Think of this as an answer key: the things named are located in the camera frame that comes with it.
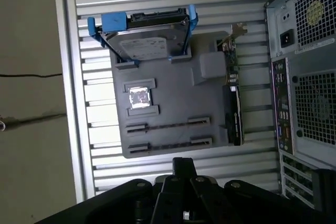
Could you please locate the thin black floor cable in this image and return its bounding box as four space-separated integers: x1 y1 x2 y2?
0 71 64 78

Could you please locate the black PC case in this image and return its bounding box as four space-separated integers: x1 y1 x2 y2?
264 0 336 213

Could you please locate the silver CPU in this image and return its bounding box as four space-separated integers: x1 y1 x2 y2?
129 87 152 109

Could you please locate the green graphics card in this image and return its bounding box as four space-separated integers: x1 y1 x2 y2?
216 23 249 146

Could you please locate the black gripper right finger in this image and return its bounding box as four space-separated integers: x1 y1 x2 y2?
183 157 326 224

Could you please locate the grey parts rack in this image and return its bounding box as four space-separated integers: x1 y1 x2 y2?
109 31 246 159

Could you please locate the hard disk in blue carrier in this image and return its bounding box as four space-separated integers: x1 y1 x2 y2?
87 5 200 63

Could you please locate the grey power supply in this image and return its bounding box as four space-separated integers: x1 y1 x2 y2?
274 0 336 59

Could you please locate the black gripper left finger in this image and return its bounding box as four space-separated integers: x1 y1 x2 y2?
34 157 185 224

